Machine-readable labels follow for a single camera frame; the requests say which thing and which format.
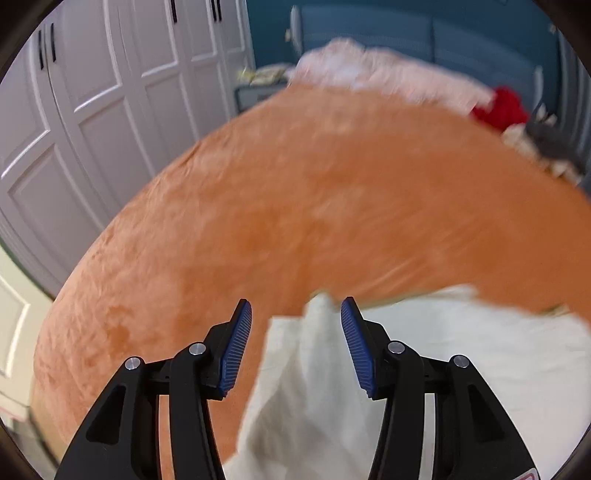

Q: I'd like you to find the red cloth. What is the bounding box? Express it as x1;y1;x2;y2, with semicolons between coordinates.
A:
470;87;531;131

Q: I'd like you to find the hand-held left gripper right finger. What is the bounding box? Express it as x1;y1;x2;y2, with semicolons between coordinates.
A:
340;296;539;480

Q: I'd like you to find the grey curtain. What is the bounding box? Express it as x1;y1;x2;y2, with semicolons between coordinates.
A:
553;25;591;192

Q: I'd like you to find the grey knitted cloth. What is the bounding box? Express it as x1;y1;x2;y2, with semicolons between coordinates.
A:
525;115;586;163

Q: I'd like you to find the orange fleece blanket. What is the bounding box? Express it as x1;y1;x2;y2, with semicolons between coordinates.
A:
32;83;591;467

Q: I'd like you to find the dark nightstand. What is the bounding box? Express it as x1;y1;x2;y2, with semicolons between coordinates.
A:
235;83;291;117

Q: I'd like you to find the white panelled wardrobe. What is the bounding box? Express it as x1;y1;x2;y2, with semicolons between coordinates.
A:
0;0;257;296

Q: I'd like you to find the cream cloth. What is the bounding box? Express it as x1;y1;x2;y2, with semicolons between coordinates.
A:
502;124;583;186

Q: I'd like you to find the pink quilt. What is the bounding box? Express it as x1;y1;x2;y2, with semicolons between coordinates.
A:
288;38;496;116

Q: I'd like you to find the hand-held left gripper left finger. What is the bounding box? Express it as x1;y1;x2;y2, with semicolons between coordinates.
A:
54;298;253;480

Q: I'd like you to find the cream door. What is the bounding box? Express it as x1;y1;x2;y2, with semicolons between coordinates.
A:
0;247;55;421

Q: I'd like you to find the white quilted jacket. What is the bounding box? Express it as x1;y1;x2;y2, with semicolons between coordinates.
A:
224;284;591;480

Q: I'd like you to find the blue padded headboard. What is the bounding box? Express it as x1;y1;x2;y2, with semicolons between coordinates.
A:
290;4;561;93

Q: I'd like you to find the pale yellow cloth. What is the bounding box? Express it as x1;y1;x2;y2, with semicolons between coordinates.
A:
238;65;291;86

